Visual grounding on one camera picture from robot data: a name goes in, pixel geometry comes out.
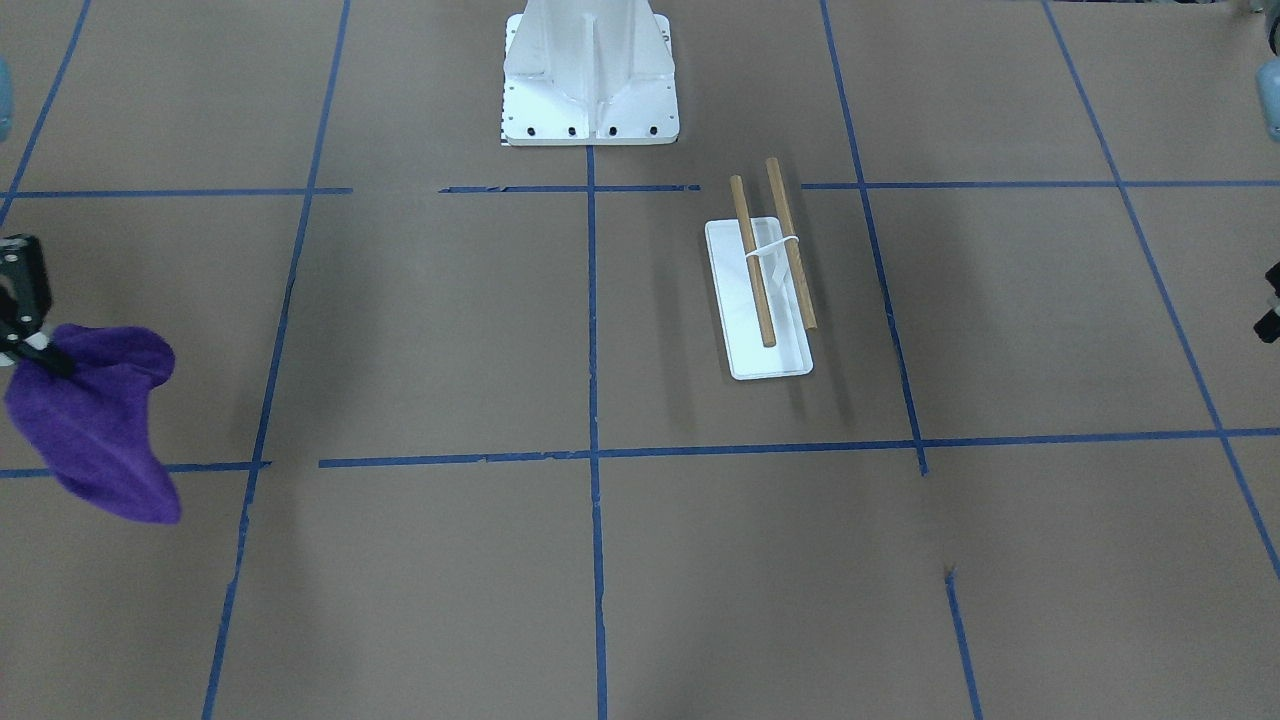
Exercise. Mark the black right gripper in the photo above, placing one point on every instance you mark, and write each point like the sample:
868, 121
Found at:
22, 288

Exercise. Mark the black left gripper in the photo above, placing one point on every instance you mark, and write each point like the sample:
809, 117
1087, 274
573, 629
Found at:
1271, 322

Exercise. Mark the purple microfibre towel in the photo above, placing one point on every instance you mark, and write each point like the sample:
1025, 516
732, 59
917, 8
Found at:
91, 426

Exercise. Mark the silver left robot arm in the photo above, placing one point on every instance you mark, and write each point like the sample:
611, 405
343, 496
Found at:
1266, 80

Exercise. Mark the white rack centre support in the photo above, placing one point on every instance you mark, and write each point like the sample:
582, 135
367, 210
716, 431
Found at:
774, 260

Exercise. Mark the lower wooden rack dowel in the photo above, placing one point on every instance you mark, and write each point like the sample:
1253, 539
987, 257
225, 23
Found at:
755, 278

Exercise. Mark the wooden rack dowel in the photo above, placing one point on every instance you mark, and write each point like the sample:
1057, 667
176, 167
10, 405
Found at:
795, 262
755, 278

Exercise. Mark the upper wooden rack dowel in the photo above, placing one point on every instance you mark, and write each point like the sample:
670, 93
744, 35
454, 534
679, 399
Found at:
795, 262

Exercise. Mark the white rack base tray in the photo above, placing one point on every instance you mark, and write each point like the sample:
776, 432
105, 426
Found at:
749, 360

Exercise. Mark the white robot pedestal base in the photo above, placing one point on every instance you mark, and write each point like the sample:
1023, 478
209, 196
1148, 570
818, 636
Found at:
589, 73

